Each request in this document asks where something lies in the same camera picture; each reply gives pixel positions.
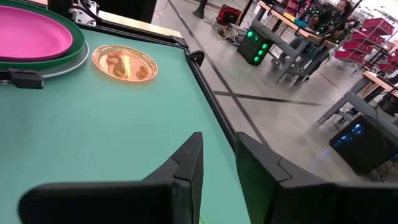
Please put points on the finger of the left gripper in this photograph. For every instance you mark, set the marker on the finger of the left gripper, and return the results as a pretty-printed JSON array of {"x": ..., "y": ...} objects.
[{"x": 26, "y": 79}]

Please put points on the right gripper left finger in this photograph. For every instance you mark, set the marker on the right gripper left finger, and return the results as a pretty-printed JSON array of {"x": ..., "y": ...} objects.
[{"x": 124, "y": 202}]

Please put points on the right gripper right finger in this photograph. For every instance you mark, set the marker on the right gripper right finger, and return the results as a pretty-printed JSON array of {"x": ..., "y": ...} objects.
[{"x": 295, "y": 202}]

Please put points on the opaque pink plastic plate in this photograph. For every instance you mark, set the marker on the opaque pink plastic plate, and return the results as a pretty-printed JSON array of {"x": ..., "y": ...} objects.
[{"x": 28, "y": 34}]

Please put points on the small translucent green plate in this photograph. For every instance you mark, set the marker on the small translucent green plate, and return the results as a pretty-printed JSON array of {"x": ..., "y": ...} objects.
[{"x": 202, "y": 220}]

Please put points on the small translucent orange plate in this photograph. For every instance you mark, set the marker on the small translucent orange plate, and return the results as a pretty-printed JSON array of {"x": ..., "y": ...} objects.
[{"x": 124, "y": 63}]

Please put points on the large dark green plate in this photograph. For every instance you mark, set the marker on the large dark green plate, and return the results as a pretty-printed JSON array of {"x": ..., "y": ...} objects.
[{"x": 37, "y": 64}]

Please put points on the large grey plate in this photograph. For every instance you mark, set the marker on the large grey plate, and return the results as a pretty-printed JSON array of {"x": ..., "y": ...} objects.
[{"x": 68, "y": 70}]

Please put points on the green table mat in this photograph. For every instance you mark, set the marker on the green table mat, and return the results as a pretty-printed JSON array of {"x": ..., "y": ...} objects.
[{"x": 93, "y": 124}]

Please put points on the computer tower blue lights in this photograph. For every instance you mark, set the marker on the computer tower blue lights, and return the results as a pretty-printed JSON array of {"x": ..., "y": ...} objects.
[{"x": 360, "y": 146}]

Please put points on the wooden top workbench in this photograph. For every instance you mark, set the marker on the wooden top workbench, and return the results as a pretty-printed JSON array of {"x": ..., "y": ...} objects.
[
  {"x": 357, "y": 102},
  {"x": 280, "y": 40}
]

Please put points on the black panel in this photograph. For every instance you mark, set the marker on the black panel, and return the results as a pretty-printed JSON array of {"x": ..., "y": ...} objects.
[{"x": 130, "y": 9}]

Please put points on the red storage bin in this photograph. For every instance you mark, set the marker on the red storage bin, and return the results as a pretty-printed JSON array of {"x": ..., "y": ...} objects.
[
  {"x": 367, "y": 38},
  {"x": 351, "y": 56},
  {"x": 377, "y": 26}
]

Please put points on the computer tower green lights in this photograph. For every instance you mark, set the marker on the computer tower green lights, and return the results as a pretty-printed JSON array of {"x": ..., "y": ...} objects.
[{"x": 252, "y": 49}]

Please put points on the red bag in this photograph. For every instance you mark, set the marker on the red bag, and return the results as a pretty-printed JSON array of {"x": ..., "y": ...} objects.
[{"x": 228, "y": 15}]

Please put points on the person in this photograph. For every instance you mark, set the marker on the person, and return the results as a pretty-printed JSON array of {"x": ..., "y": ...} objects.
[{"x": 342, "y": 6}]

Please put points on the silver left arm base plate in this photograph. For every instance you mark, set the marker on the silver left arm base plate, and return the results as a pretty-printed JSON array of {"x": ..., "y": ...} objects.
[{"x": 88, "y": 18}]

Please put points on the black table frame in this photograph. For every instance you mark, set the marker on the black table frame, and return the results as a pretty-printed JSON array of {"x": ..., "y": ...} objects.
[{"x": 211, "y": 96}]

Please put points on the black frame clamp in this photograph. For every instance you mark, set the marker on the black frame clamp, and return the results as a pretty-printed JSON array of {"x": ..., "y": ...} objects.
[{"x": 196, "y": 57}]

